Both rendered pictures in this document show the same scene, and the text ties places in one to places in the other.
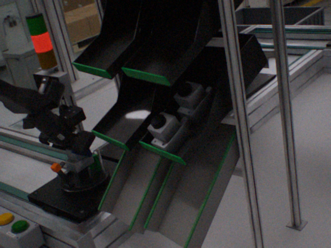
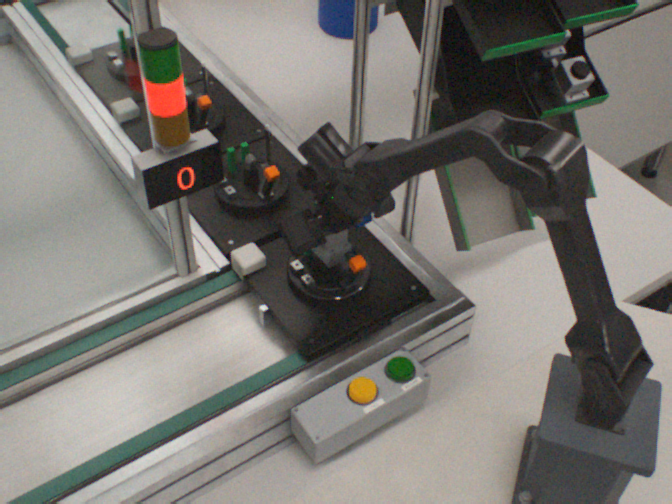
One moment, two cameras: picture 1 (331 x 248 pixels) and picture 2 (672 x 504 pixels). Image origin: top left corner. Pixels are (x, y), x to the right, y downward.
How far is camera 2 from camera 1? 1.58 m
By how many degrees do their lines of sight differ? 67
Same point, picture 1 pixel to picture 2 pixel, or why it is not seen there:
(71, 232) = (449, 309)
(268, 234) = not seen: hidden behind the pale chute
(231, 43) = not seen: outside the picture
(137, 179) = (461, 187)
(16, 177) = (151, 399)
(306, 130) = (287, 78)
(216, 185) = (571, 118)
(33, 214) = (360, 356)
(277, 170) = not seen: hidden behind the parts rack
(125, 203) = (470, 222)
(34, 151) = (88, 350)
